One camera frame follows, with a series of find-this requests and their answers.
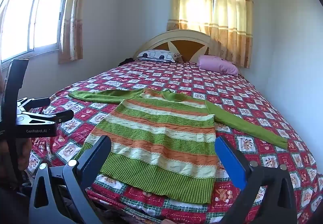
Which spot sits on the green orange striped knit sweater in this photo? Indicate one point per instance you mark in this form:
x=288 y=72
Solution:
x=161 y=133

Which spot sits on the red checkered printed bed blanket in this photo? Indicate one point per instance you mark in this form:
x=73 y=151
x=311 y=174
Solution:
x=252 y=102

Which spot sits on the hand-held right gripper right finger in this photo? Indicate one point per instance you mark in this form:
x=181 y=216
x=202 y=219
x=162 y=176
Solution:
x=231 y=160

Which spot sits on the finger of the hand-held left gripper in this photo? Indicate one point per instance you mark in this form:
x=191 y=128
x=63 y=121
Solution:
x=61 y=116
x=37 y=102

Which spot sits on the sliding glass window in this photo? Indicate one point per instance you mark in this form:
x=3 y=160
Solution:
x=32 y=16

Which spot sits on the pink pillow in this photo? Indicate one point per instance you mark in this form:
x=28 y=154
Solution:
x=218 y=66

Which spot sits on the dark cloth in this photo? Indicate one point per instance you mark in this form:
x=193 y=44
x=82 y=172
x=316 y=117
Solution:
x=126 y=60

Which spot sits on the cream and wood bed headboard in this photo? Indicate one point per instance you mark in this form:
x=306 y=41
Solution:
x=176 y=44

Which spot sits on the white patterned pillow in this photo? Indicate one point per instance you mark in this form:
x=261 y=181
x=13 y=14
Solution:
x=157 y=55

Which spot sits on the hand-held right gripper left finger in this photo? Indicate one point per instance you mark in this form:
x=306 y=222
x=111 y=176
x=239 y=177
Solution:
x=97 y=154

